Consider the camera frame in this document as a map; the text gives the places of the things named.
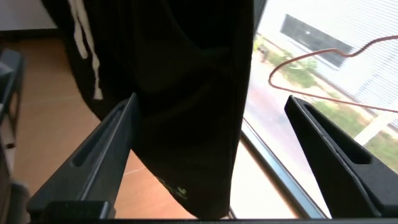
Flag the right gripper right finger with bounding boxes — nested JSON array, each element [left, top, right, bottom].
[[284, 95, 398, 218]]

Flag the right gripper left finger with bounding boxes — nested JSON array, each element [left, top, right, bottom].
[[26, 93, 139, 220]]

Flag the black shorts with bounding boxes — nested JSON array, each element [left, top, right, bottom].
[[40, 0, 268, 218]]

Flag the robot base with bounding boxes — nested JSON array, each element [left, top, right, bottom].
[[0, 48, 30, 224]]

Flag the pink clothes hanger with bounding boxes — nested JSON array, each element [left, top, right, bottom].
[[269, 34, 398, 113]]

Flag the window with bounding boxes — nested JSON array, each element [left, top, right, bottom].
[[229, 0, 398, 220]]

